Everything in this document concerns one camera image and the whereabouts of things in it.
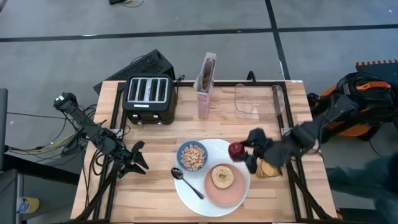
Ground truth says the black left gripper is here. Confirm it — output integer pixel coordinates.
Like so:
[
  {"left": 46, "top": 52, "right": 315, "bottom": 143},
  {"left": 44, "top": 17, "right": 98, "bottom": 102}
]
[{"left": 113, "top": 140, "right": 150, "bottom": 180}]

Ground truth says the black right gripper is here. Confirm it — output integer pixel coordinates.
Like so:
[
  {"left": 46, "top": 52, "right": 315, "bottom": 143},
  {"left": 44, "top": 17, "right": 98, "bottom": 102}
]
[{"left": 239, "top": 127, "right": 281, "bottom": 175}]

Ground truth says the red apple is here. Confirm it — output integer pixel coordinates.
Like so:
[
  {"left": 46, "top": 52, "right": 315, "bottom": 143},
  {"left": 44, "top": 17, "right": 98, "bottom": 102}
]
[{"left": 228, "top": 141, "right": 247, "bottom": 163}]

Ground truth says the black spoon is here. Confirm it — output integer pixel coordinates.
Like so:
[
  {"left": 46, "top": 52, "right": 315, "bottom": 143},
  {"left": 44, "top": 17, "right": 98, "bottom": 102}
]
[{"left": 170, "top": 167, "right": 206, "bottom": 200}]

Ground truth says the toasted bagel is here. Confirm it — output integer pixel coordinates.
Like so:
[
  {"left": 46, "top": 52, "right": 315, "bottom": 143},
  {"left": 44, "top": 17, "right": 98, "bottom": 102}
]
[{"left": 211, "top": 165, "right": 235, "bottom": 190}]

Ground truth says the pink cereal box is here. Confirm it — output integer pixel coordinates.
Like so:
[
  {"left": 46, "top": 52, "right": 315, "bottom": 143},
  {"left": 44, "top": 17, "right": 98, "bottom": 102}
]
[{"left": 192, "top": 52, "right": 218, "bottom": 120}]

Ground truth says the glass of orange juice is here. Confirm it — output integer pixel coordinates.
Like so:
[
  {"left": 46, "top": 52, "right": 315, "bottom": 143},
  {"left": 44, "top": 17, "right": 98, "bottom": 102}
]
[{"left": 255, "top": 159, "right": 283, "bottom": 180}]

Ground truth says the blue bowl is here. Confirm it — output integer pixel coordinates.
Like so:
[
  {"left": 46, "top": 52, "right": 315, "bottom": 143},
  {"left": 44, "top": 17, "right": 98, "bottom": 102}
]
[{"left": 176, "top": 140, "right": 209, "bottom": 172}]

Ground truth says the pink plate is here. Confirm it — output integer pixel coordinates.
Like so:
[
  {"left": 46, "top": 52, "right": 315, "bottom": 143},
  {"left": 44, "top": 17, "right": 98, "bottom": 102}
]
[{"left": 203, "top": 162, "right": 247, "bottom": 208}]

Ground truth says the cereal loops heap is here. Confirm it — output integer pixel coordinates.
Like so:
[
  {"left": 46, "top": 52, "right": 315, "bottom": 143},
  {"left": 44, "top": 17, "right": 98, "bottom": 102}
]
[{"left": 180, "top": 144, "right": 206, "bottom": 172}]

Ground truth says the clear plastic container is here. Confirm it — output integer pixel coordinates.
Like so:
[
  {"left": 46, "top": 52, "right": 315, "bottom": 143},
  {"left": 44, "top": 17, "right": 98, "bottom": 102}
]
[{"left": 233, "top": 82, "right": 287, "bottom": 121}]

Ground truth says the large white plate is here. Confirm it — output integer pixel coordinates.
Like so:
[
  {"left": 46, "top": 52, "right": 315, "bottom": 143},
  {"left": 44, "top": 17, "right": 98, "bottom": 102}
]
[{"left": 174, "top": 138, "right": 251, "bottom": 218}]

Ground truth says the black four-slot toaster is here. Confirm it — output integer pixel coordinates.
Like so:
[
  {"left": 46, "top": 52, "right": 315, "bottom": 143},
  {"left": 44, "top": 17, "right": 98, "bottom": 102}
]
[{"left": 121, "top": 73, "right": 177, "bottom": 126}]

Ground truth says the black keyboard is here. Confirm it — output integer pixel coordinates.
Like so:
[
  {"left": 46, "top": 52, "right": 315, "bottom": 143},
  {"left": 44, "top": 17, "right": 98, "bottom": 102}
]
[{"left": 93, "top": 48, "right": 176, "bottom": 95}]

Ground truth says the yellow white object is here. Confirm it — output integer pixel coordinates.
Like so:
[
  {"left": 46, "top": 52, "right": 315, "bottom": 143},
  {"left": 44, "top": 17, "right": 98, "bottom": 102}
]
[{"left": 16, "top": 196, "right": 40, "bottom": 215}]

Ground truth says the person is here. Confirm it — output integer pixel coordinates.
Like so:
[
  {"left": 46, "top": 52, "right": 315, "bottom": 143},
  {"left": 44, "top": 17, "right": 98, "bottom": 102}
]
[{"left": 325, "top": 151, "right": 398, "bottom": 224}]

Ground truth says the orange black vacuum cleaner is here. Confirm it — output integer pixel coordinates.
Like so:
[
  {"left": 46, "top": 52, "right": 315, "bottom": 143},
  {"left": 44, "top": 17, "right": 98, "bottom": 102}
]
[{"left": 307, "top": 72, "right": 398, "bottom": 141}]

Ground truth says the dark grey cabinet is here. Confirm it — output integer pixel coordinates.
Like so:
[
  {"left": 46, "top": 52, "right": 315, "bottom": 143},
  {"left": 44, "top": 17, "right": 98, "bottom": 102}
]
[{"left": 0, "top": 88, "right": 20, "bottom": 224}]

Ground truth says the black box orange striped edge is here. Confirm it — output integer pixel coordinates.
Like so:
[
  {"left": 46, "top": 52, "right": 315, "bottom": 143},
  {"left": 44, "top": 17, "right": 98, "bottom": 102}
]
[{"left": 354, "top": 58, "right": 398, "bottom": 77}]

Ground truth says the bundle of floor cables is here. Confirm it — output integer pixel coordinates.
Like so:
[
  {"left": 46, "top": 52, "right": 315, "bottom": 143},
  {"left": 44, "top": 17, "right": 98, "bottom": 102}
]
[{"left": 5, "top": 103, "right": 104, "bottom": 157}]

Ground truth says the black aluminium table frame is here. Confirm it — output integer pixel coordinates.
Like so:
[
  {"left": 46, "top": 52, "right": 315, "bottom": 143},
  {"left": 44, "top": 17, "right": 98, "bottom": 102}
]
[{"left": 73, "top": 80, "right": 336, "bottom": 223}]

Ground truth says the black toaster cord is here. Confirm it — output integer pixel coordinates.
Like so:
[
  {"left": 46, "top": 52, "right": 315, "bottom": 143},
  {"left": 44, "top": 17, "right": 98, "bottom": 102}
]
[{"left": 174, "top": 74, "right": 186, "bottom": 95}]

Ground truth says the black device with cables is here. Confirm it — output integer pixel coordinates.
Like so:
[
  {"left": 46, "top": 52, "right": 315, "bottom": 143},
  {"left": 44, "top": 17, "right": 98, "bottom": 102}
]
[{"left": 108, "top": 0, "right": 146, "bottom": 8}]

